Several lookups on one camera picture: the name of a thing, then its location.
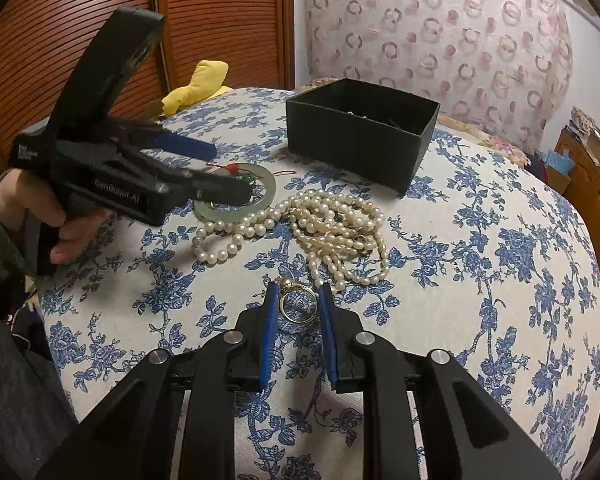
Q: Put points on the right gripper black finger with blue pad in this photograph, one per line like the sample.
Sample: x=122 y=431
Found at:
x=427 y=402
x=174 y=414
x=150 y=136

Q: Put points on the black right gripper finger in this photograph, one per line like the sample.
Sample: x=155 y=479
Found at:
x=199 y=186

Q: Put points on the pale green jade disc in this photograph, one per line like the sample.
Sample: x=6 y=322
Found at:
x=257 y=193

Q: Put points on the dark sleeve forearm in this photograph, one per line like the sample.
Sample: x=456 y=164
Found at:
x=35 y=416

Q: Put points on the person's left hand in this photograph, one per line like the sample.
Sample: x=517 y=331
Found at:
x=21 y=194

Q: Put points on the yellow plush toy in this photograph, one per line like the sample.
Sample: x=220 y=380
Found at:
x=207 y=82

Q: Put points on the brown louvered wardrobe door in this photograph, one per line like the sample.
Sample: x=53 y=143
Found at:
x=76 y=62

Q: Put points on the blue floral white bedspread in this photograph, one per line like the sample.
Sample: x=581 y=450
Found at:
x=484 y=261

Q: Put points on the black square cardboard box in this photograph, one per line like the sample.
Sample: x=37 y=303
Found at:
x=376 y=132

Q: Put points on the circle patterned pink curtain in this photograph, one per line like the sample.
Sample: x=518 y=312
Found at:
x=502 y=65

